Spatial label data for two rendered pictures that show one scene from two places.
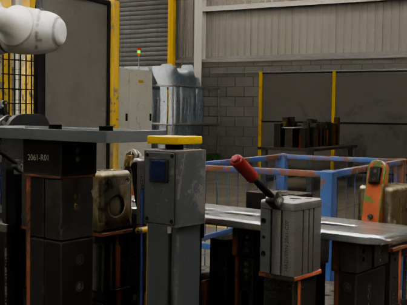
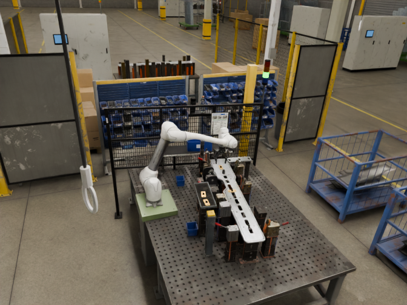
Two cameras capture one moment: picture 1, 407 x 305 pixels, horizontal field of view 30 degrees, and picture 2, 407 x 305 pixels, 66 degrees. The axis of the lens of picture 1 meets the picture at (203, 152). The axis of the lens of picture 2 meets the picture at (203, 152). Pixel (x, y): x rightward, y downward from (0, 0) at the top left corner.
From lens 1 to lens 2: 2.08 m
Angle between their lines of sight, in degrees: 45
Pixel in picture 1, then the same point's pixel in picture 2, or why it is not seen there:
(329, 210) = (354, 175)
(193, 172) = (211, 220)
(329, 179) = (357, 166)
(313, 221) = (235, 233)
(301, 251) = (231, 238)
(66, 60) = (310, 71)
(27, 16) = (226, 141)
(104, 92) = (326, 80)
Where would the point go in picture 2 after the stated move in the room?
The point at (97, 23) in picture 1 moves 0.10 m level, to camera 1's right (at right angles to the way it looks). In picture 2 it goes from (329, 54) to (334, 55)
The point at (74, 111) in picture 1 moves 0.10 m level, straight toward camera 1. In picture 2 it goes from (310, 89) to (309, 90)
